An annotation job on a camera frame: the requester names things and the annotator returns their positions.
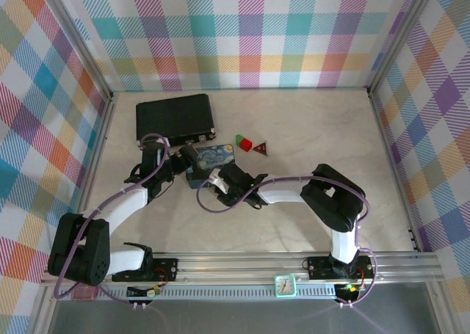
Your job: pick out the long aluminium base rail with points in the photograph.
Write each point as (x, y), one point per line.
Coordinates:
(238, 266)

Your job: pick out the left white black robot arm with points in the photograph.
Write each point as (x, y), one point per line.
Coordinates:
(121, 207)

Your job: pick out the small controller board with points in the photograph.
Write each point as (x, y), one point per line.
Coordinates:
(349, 288)
(152, 293)

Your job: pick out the red and green block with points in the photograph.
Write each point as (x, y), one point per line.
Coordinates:
(244, 143)

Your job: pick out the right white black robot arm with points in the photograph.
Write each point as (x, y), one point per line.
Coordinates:
(282, 195)

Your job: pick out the small green square clock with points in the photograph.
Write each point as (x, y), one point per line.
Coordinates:
(285, 285)

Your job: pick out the small pink box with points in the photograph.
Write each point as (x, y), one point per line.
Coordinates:
(85, 293)

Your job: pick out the aluminium frame bar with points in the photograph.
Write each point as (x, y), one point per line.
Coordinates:
(96, 150)
(77, 42)
(402, 36)
(389, 158)

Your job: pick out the blue starry night box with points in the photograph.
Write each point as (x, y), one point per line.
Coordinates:
(214, 158)

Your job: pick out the dark red triangle piece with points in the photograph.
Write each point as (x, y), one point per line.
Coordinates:
(261, 149)

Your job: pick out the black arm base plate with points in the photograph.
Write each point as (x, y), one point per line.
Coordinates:
(167, 269)
(319, 267)

